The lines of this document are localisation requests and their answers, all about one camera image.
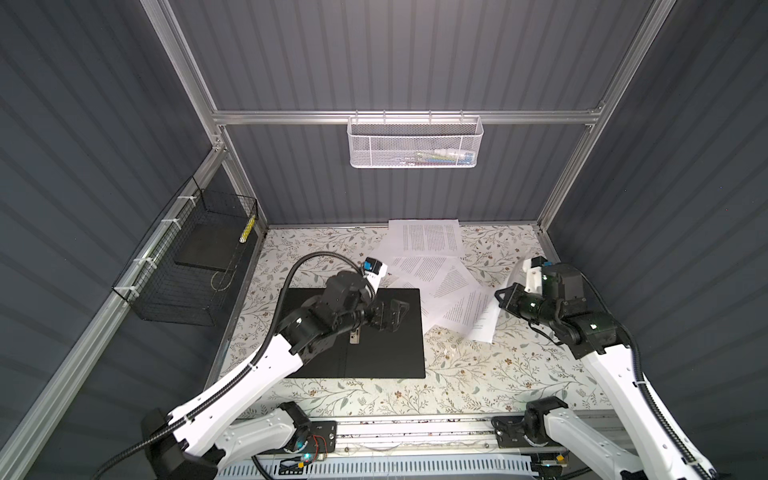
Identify black white file folder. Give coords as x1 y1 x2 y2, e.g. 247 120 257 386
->
289 288 426 379

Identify black pad in basket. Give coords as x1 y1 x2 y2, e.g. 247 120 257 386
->
174 224 242 272

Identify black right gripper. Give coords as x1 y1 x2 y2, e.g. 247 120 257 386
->
493 281 555 328

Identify left black cable conduit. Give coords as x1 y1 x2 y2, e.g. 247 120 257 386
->
89 250 367 480

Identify printed paper sheet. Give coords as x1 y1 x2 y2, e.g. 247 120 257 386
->
422 257 525 343
368 244 477 300
388 220 465 257

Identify black wire basket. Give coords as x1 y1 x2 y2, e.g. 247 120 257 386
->
113 179 259 327

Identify white wire basket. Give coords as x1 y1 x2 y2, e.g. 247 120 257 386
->
346 115 484 169

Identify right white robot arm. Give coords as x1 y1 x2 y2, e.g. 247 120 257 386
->
494 256 719 479

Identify aluminium frame post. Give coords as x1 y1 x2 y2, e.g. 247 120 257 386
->
140 1 269 235

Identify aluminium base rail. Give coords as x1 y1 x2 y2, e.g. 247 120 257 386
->
161 410 679 480

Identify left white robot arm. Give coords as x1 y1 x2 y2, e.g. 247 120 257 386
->
142 259 409 479

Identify yellow marker in basket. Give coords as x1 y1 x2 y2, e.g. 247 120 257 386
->
239 215 256 244

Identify markers in white basket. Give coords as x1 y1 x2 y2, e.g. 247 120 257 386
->
400 148 476 167

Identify printed paper sheet back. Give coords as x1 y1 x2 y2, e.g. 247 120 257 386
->
388 220 465 257

